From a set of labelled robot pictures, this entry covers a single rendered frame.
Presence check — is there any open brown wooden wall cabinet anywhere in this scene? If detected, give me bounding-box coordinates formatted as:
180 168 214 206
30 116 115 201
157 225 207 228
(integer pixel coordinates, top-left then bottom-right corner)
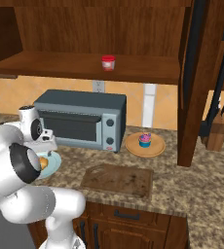
0 0 194 86

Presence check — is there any brown wooden drawer front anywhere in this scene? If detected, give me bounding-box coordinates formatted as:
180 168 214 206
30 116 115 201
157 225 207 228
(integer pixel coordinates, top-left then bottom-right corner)
98 203 172 229

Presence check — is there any long black angled handle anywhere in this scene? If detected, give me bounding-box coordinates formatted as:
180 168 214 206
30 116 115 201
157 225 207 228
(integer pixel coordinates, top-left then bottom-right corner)
199 20 224 139

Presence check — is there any grey appliance front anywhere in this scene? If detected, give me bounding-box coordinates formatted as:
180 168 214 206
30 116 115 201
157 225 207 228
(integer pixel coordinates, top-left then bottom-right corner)
0 207 38 249

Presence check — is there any long black cabinet door handle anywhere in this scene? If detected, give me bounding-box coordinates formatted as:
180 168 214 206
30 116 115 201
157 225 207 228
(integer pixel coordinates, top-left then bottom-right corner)
183 0 206 110

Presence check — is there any golden brown croissant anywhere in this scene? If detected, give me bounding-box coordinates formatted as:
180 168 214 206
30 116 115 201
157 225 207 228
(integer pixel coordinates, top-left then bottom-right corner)
39 157 50 170

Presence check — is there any black lower cupboard handle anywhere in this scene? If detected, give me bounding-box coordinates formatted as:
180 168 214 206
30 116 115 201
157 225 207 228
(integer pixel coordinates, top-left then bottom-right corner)
79 220 88 248
92 223 100 249

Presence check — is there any brown wooden cutting board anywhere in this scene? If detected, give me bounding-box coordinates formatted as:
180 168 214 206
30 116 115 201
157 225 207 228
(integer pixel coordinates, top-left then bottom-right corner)
80 162 155 199

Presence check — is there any grey toaster oven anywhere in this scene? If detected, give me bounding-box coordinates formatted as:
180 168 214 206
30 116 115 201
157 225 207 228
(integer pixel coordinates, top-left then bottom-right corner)
33 89 128 154

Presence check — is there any wooden knife block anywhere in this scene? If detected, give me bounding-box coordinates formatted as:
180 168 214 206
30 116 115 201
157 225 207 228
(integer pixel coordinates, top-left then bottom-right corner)
206 111 224 153

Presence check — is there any light blue plate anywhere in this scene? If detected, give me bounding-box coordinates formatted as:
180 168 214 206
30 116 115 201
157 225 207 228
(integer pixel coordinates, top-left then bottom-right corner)
35 151 62 180

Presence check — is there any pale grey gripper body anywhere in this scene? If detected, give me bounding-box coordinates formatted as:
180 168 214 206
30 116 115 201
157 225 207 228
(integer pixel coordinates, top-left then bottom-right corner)
32 138 58 155

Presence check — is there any white wall outlet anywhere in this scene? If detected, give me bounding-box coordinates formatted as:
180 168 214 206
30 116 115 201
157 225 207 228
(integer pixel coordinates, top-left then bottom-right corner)
92 80 105 93

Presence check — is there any toaster oven glass door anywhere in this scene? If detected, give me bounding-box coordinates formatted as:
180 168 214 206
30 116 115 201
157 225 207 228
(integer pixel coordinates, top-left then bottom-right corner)
38 110 104 148

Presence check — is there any brown lower cupboard door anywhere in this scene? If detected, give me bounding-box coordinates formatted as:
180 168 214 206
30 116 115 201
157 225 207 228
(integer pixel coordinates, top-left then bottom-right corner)
72 210 90 249
89 218 168 249

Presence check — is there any round wooden plate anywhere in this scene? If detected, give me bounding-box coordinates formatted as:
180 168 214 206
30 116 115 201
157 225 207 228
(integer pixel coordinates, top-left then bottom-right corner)
125 131 167 159

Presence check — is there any tall brown cabinet door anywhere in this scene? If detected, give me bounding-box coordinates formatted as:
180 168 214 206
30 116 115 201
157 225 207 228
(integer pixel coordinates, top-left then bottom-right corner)
176 0 224 168

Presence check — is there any red-lidded jam jar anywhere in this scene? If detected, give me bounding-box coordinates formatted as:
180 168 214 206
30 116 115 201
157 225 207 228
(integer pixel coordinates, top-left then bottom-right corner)
100 54 117 72

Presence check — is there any pink and blue cupcake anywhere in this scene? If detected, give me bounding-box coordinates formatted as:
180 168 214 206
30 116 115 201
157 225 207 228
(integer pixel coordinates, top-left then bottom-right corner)
137 130 153 149

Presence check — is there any black drawer handle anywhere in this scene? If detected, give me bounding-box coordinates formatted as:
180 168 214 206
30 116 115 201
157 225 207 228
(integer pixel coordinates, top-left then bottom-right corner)
113 209 141 222

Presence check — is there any tall white wall plate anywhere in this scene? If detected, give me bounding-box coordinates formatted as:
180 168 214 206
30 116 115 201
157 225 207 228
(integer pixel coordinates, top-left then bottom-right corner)
141 83 158 128

